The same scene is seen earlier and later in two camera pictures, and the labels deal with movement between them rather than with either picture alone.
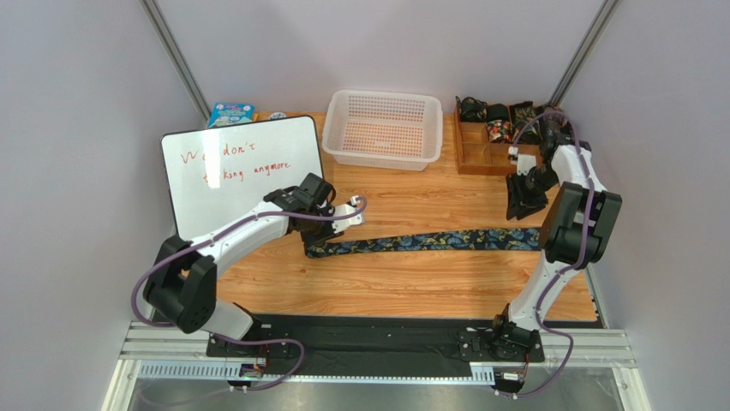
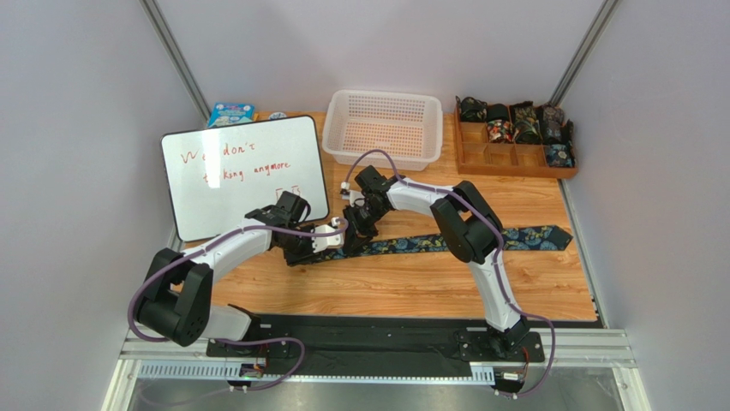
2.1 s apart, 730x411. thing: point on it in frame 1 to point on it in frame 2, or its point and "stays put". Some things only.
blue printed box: x=224 y=114 stays put
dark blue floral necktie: x=494 y=240 stays put
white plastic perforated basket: x=382 y=129 stays put
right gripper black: x=528 y=184 to x=358 y=217
